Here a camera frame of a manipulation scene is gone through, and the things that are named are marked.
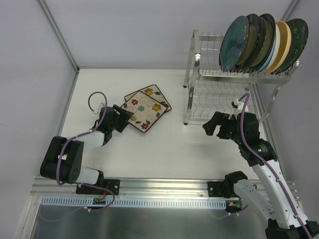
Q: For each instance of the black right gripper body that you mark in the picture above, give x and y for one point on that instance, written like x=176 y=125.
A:
x=223 y=127

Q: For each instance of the yellow bear plate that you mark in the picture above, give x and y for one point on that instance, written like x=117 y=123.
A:
x=284 y=44

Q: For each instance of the grey reindeer plate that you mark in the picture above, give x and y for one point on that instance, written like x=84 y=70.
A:
x=260 y=24

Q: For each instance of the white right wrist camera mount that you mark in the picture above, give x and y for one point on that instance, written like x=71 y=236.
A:
x=237 y=108

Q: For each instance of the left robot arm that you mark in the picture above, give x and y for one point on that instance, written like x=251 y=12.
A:
x=63 y=159

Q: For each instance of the cream bear plate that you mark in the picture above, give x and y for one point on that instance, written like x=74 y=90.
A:
x=277 y=46

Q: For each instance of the aluminium mounting rail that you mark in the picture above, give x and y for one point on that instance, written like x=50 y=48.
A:
x=135 y=188

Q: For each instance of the dark green floral plate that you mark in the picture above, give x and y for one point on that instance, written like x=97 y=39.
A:
x=300 y=32

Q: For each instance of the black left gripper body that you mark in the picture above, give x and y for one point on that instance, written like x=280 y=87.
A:
x=121 y=117

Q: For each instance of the teal blossom plate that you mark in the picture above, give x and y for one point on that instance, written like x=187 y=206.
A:
x=234 y=43

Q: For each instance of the white slotted cable duct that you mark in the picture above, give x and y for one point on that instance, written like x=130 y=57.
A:
x=135 y=202

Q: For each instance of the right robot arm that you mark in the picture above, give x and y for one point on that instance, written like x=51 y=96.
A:
x=284 y=217

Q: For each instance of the blue bear plate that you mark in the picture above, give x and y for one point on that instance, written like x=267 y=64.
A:
x=268 y=59

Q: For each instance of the aluminium frame post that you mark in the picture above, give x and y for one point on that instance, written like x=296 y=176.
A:
x=58 y=34

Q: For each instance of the square floral plate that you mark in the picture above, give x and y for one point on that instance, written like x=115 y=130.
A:
x=146 y=111
x=154 y=92

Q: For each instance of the striped rim round plate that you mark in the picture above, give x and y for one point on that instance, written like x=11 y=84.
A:
x=254 y=29

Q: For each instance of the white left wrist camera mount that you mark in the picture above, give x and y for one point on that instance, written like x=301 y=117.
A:
x=99 y=109

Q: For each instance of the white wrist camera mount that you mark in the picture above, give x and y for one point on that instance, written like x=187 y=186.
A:
x=99 y=109
x=237 y=108

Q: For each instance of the brown rimmed cream plate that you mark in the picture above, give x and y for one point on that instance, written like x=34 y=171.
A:
x=267 y=50

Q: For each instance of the metal dish rack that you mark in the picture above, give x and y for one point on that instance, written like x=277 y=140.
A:
x=212 y=90

